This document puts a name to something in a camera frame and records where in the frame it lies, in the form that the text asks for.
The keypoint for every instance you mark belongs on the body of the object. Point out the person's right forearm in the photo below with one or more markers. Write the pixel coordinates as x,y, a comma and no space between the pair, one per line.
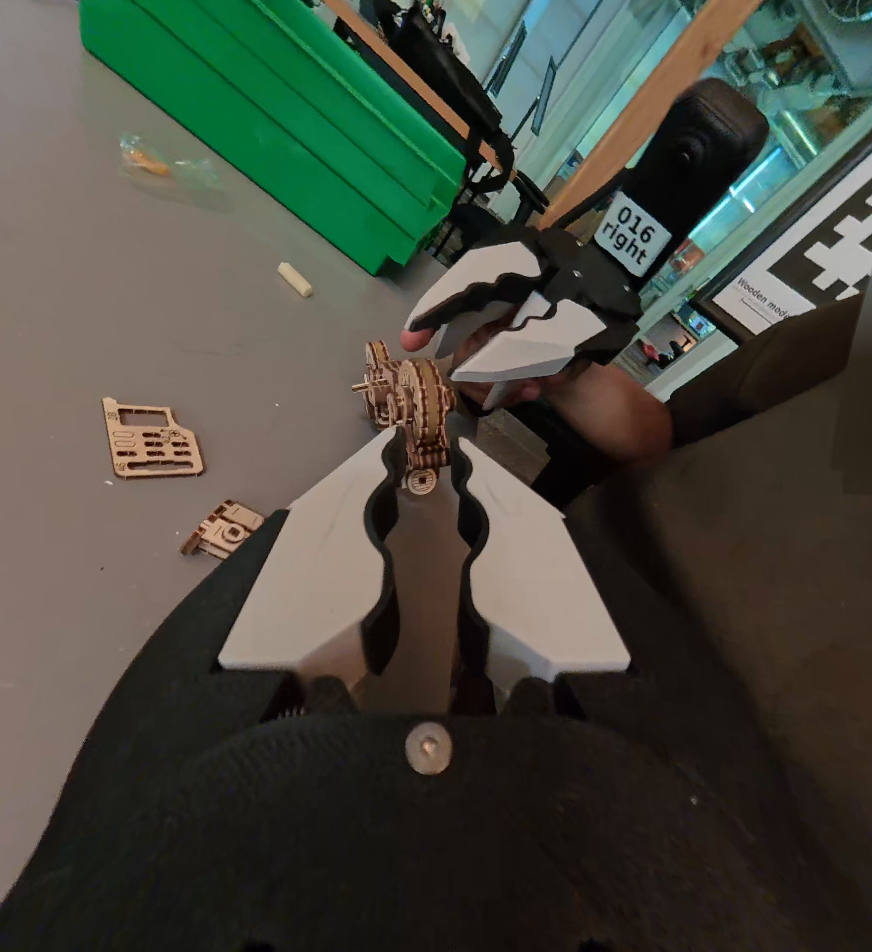
763,372

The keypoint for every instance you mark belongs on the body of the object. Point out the assembled wooden model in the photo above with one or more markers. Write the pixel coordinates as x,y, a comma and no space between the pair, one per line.
421,401

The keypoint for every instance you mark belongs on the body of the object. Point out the small wooden sub-assembly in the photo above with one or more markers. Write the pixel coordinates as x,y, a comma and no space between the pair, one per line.
224,529

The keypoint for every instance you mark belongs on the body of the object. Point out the wooden beam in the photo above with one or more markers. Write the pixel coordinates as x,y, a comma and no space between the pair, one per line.
659,89

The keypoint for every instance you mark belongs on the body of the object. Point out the pale yellow wax stick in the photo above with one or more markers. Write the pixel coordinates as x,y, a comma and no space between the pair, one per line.
295,279

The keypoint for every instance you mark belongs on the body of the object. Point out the flat slotted wooden piece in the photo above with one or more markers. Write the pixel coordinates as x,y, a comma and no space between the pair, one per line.
153,442

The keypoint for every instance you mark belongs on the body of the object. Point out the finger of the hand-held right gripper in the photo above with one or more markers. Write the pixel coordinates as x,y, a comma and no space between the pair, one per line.
473,279
547,342

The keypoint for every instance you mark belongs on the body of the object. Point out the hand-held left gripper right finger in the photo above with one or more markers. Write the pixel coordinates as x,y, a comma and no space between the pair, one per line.
547,587

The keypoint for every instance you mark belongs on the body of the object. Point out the black bag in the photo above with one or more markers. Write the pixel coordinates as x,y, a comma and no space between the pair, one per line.
443,59

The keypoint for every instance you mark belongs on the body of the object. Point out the grey desk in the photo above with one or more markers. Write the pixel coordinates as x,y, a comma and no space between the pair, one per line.
34,335

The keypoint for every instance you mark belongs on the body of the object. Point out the clear plastic bag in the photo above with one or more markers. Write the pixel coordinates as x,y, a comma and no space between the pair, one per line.
149,160

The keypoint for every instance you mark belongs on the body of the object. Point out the person's brown clothing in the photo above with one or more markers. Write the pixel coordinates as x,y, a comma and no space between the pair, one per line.
778,632

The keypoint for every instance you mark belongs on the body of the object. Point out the printed marker sign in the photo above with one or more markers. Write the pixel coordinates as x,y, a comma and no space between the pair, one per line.
837,245

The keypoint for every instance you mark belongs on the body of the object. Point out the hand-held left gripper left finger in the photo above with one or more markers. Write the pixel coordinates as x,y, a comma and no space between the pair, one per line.
309,580

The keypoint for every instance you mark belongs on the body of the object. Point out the green storage box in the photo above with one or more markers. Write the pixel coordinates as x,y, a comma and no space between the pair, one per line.
272,111

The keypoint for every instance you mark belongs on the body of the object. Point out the person's right hand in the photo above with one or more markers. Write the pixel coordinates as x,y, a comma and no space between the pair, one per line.
599,416

